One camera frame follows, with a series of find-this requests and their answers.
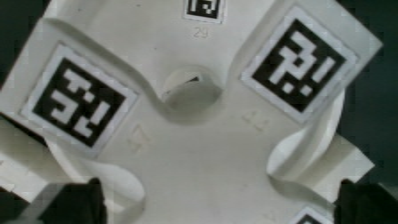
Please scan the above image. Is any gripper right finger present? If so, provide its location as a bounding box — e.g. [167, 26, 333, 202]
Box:
[334, 179, 398, 224]

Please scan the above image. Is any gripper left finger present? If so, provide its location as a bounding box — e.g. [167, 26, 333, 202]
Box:
[13, 178, 109, 224]

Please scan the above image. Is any white cross-shaped table base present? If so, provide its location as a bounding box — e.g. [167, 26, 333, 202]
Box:
[0, 0, 382, 224]

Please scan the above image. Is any white cylindrical table leg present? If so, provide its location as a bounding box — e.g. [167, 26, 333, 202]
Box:
[162, 65, 223, 114]

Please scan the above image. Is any white round table top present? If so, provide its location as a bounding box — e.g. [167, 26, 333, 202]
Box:
[43, 0, 294, 87]

